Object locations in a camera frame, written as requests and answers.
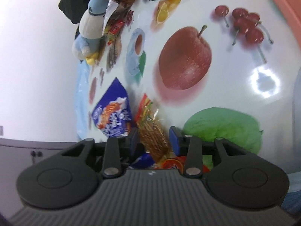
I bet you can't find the red yellow cracker bag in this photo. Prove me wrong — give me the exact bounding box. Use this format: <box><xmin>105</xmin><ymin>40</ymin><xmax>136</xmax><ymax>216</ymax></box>
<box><xmin>135</xmin><ymin>94</ymin><xmax>186</xmax><ymax>173</ymax></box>

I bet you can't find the blue spicy snack bag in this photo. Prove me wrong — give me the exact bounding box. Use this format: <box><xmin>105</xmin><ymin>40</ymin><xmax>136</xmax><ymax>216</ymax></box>
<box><xmin>92</xmin><ymin>78</ymin><xmax>132</xmax><ymax>138</ymax></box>

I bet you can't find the brown white snack bag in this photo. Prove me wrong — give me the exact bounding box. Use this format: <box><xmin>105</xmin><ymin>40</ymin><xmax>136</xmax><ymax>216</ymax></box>
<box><xmin>103</xmin><ymin>0</ymin><xmax>135</xmax><ymax>45</ymax></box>

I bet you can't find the light blue bed sheet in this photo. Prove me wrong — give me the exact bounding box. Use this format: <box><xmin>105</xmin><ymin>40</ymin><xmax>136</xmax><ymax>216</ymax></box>
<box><xmin>74</xmin><ymin>61</ymin><xmax>90</xmax><ymax>140</ymax></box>

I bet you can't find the fruit print tablecloth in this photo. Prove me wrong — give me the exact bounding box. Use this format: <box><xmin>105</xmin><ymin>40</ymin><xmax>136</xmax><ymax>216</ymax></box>
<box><xmin>86</xmin><ymin>0</ymin><xmax>300</xmax><ymax>172</ymax></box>

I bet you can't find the penguin plush toy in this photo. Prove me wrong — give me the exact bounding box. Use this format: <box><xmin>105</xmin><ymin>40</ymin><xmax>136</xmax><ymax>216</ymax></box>
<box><xmin>72</xmin><ymin>0</ymin><xmax>109</xmax><ymax>65</ymax></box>

